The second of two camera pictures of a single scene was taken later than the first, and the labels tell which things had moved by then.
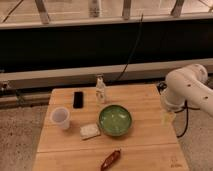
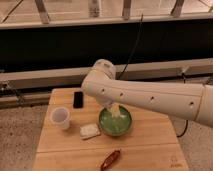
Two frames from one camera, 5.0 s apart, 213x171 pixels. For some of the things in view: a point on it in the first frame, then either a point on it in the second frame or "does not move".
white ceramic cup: [59, 118] does not move
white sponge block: [89, 131] does not move
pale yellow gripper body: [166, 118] → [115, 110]
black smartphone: [78, 100] does not move
